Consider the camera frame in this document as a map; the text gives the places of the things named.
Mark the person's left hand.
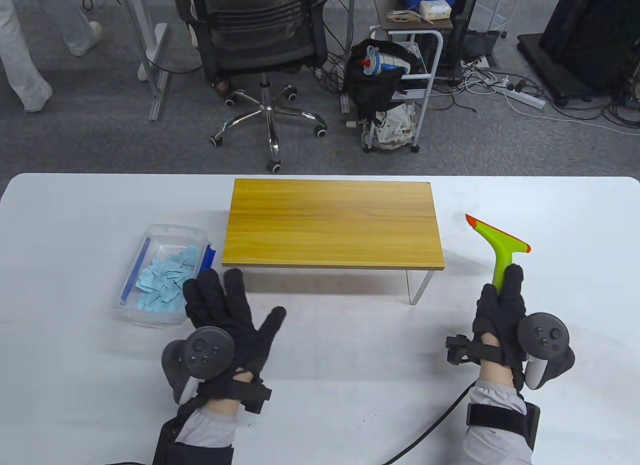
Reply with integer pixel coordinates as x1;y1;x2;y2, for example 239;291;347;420
162;267;287;416

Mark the person's right hand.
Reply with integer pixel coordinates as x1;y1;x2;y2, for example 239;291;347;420
446;264;528;391

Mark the grey tracking controller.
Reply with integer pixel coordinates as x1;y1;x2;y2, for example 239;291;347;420
517;312;576;391
161;326;236;405

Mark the pile of blue paper scraps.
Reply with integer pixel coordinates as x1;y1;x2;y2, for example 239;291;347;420
135;246;201;314

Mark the green orange squeegee scraper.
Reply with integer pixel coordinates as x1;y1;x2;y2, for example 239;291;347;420
465;214;532;293

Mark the clear plastic storage box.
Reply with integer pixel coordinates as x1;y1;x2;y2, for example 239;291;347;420
114;224;217;328

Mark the small wooden table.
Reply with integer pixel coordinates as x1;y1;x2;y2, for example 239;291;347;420
221;178;445;306

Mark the person's left forearm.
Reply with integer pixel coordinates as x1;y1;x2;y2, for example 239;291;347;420
152;400;241;465

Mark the person's right forearm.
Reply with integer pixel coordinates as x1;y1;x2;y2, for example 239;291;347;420
460;362;541;465

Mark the white tissue box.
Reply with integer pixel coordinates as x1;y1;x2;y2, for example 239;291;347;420
418;0;452;22

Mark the patterned cloth bag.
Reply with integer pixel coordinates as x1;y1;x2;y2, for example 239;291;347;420
372;102;417;148

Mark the white power strip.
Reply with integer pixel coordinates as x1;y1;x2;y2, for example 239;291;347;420
492;80;547;111

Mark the black mesh bag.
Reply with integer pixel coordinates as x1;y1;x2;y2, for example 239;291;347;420
346;39;426;126

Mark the black mesh office chair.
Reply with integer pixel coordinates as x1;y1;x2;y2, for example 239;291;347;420
174;0;331;174

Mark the blue white bottle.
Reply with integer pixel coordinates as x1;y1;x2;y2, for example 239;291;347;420
357;46;416;78

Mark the black equipment stand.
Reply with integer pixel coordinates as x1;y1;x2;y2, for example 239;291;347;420
516;0;640;108

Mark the white desk leg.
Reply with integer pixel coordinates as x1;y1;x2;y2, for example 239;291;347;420
341;0;357;115

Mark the beige flat object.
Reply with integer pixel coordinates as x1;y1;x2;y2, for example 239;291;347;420
389;9;434;26

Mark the white cart with brown top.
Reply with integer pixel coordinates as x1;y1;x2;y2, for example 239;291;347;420
364;0;455;153

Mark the black wrist strap device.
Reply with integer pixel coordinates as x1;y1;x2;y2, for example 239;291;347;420
466;402;542;453
152;417;236;465

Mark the black cable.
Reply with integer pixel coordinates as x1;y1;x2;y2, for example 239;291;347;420
382;380;478;465

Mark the tangle of cables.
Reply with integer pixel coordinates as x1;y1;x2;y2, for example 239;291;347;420
450;55;640;133

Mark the white desk frame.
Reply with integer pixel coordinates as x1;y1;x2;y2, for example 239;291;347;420
115;0;171;122

